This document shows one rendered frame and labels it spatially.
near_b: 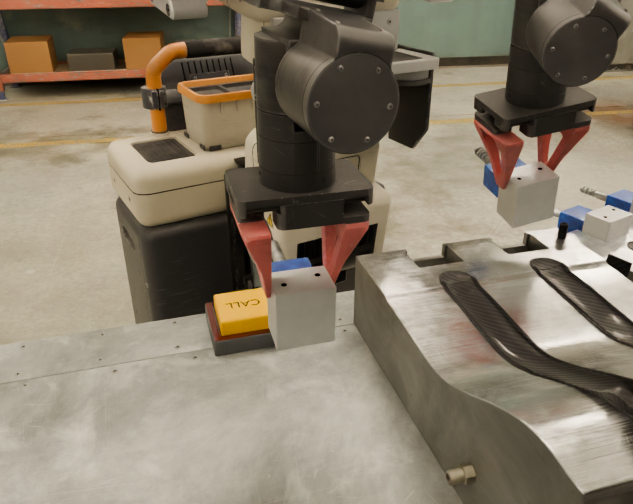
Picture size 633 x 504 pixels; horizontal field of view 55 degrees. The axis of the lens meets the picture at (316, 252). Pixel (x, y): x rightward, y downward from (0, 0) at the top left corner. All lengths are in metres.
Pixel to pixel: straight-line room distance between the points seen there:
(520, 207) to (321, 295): 0.29
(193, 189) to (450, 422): 0.83
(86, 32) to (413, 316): 5.57
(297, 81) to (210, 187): 0.89
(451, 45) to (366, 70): 6.13
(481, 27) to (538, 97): 5.95
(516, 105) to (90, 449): 0.51
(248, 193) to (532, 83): 0.31
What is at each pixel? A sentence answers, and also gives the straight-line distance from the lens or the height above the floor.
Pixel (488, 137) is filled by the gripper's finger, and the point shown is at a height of 1.01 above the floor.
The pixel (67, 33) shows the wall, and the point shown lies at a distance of 6.04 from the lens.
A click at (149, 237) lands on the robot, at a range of 1.24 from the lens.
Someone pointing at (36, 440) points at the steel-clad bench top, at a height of 0.80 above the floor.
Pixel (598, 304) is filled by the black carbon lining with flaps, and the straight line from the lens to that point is 0.66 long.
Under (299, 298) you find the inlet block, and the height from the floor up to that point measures 0.95.
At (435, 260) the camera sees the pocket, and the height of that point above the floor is 0.87.
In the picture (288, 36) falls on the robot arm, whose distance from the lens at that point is 0.40.
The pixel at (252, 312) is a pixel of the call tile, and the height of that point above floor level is 0.84.
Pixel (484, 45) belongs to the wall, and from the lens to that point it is 6.62.
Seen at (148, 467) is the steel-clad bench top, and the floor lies 0.80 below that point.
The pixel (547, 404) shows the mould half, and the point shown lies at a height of 0.93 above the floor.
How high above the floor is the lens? 1.21
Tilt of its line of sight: 28 degrees down
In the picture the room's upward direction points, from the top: straight up
